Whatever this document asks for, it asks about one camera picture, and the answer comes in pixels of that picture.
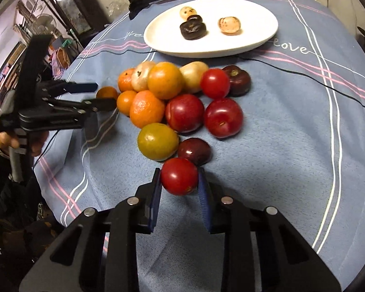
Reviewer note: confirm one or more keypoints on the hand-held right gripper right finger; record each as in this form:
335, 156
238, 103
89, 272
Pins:
204, 200

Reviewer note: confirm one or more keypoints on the person's left hand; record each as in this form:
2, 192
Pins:
39, 143

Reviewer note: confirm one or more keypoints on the red plum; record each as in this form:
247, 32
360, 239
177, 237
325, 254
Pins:
185, 113
223, 117

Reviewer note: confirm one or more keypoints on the large orange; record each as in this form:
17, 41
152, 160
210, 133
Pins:
165, 80

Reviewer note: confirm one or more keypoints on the clear plastic bag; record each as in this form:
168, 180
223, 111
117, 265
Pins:
114, 7

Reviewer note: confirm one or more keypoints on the standing fan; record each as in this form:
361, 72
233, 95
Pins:
45, 22

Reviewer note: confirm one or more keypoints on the dark purple tomato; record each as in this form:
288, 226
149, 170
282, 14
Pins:
238, 80
193, 30

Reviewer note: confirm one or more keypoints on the bumpy tangerine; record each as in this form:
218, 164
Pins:
146, 111

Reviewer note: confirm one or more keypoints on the yellow pepino melon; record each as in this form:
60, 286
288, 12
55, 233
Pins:
193, 76

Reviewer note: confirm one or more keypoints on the small orange mandarin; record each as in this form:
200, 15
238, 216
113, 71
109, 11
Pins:
126, 80
124, 102
108, 92

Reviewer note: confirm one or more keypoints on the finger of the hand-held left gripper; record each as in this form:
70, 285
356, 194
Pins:
82, 87
103, 104

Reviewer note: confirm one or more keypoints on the blue striped tablecloth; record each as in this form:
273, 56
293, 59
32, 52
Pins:
292, 158

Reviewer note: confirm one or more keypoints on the red tomato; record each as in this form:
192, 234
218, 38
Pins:
214, 83
179, 176

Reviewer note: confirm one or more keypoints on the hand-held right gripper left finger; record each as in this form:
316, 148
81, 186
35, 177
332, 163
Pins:
155, 200

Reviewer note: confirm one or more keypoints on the white plate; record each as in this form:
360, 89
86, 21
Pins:
246, 36

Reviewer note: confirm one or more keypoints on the pale tan pepino melon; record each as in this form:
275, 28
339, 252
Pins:
187, 12

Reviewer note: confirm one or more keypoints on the tan striped pepino melon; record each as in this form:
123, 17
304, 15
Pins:
229, 26

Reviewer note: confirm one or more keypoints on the pale striped pepino melon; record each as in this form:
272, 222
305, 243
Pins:
141, 76

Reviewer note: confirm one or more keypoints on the dark purple plum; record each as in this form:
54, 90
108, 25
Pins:
196, 150
195, 18

